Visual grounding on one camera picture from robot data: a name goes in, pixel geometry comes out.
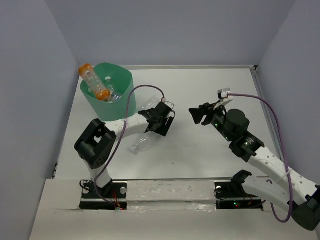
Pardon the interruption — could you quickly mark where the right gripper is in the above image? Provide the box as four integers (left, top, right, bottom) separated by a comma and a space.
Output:
189, 100, 233, 142

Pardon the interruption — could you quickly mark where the clear ribbed bottle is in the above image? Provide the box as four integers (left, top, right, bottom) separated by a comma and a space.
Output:
130, 133, 154, 154
139, 95, 161, 111

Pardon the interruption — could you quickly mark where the white blue label bottle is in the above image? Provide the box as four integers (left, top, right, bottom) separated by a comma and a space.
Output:
107, 91, 122, 103

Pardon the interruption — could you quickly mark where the orange label bottle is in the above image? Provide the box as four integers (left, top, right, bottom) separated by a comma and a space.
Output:
77, 63, 111, 102

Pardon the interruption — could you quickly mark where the clear unlabeled bottle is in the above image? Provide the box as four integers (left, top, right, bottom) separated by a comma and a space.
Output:
104, 76, 116, 92

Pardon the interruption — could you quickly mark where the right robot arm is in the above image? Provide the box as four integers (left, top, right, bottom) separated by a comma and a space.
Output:
189, 103, 320, 231

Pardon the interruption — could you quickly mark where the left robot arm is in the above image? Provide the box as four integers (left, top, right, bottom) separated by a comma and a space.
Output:
74, 101, 175, 199

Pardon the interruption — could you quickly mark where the green plastic bin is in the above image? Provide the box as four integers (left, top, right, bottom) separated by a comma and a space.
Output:
80, 62, 134, 122

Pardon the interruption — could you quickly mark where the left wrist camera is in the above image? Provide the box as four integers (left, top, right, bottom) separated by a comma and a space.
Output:
161, 98, 175, 110

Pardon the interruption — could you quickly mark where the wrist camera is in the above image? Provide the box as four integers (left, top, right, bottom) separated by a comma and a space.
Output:
161, 98, 175, 110
213, 88, 234, 110

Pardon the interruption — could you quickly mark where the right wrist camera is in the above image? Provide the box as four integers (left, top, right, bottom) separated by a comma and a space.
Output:
213, 88, 234, 110

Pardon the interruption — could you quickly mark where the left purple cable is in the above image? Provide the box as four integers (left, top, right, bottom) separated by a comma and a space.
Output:
94, 85, 167, 210

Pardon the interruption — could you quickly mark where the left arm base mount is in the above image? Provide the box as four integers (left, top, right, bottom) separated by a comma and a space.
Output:
79, 179, 128, 211

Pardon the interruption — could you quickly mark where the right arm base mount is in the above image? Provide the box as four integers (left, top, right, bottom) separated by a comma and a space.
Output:
213, 170, 265, 210

